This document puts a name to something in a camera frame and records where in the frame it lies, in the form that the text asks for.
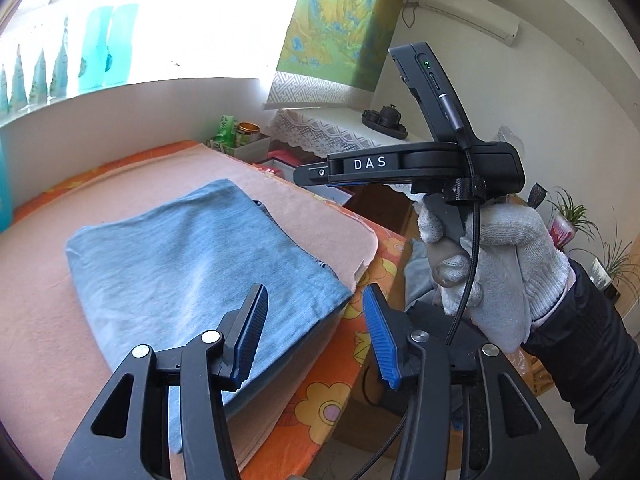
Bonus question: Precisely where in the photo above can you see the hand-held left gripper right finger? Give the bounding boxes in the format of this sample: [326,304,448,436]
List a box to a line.
[362,282,581,480]

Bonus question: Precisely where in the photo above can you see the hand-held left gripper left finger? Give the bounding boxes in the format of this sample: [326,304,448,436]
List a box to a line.
[52,283,271,480]

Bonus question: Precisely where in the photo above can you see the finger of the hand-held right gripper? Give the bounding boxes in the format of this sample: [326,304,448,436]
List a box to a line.
[293,161,331,187]

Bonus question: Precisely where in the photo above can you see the blue denim pants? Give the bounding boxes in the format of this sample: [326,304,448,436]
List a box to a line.
[65,178,353,453]

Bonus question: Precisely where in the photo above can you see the person's right forearm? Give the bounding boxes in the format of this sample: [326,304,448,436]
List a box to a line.
[520,260,640,480]

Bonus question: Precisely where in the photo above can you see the person's right hand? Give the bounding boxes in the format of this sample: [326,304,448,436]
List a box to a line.
[417,195,573,356]

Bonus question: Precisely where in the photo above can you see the beige mat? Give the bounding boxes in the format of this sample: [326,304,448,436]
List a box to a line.
[0,142,378,471]

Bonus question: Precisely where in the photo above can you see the pink box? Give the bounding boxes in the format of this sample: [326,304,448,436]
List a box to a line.
[252,149,301,178]

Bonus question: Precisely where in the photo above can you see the white lace cloth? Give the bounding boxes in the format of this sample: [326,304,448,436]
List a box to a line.
[265,107,426,196]

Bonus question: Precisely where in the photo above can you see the white box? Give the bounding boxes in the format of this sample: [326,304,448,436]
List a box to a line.
[207,135,273,163]

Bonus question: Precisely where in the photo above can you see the dark teapot set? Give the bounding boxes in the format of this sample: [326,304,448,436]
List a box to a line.
[361,104,408,141]

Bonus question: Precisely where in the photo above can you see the dark wooden cabinet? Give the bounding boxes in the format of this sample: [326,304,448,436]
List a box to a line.
[345,182,421,246]

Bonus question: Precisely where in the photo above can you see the pile of light clothes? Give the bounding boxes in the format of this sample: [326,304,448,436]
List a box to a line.
[404,240,441,311]

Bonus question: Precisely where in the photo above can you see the gold lid jar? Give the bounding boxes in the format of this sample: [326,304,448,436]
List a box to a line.
[235,121,261,148]

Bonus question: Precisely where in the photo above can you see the orange floral sheet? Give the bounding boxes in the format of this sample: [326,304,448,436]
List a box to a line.
[12,140,416,480]

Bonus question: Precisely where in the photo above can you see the white air conditioner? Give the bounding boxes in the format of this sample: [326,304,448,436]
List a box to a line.
[417,0,521,43]

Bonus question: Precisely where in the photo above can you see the green plant in dark pot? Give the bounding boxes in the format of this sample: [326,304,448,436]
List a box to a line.
[587,220,638,306]

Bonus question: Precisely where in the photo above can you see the large blue detergent jug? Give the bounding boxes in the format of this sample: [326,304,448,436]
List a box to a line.
[0,142,14,233]

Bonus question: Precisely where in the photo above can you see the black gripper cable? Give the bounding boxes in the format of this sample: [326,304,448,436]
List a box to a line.
[440,92,485,347]
[320,405,408,480]

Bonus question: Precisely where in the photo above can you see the landscape wall scroll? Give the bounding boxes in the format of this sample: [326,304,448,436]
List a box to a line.
[262,0,413,111]

